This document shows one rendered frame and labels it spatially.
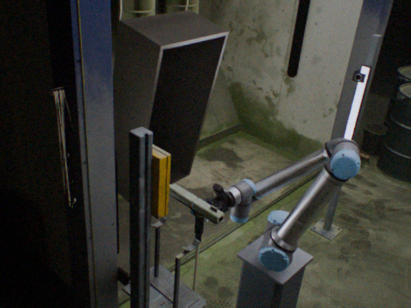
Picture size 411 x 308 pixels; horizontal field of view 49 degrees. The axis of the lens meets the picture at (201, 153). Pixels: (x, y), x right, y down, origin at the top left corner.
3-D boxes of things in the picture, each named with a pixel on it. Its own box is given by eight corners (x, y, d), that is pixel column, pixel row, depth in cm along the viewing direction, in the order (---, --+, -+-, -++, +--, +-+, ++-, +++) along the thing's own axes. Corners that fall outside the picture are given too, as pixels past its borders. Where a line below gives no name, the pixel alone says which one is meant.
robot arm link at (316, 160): (351, 125, 204) (234, 185, 237) (350, 136, 193) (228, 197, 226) (364, 145, 206) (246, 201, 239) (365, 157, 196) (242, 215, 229)
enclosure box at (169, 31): (100, 177, 325) (119, 20, 255) (159, 151, 366) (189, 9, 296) (131, 205, 310) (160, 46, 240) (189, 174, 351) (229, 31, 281)
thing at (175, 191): (221, 251, 195) (225, 209, 184) (214, 256, 192) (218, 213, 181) (149, 203, 223) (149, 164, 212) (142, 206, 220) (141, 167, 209)
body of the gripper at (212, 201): (215, 222, 199) (232, 211, 206) (216, 206, 194) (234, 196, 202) (202, 214, 203) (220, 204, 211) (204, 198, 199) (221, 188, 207)
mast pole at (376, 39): (322, 230, 375) (372, 34, 296) (325, 227, 379) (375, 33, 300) (327, 232, 373) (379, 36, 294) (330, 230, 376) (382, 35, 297)
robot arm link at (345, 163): (283, 256, 235) (368, 150, 195) (279, 280, 220) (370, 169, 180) (257, 242, 235) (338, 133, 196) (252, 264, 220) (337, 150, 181)
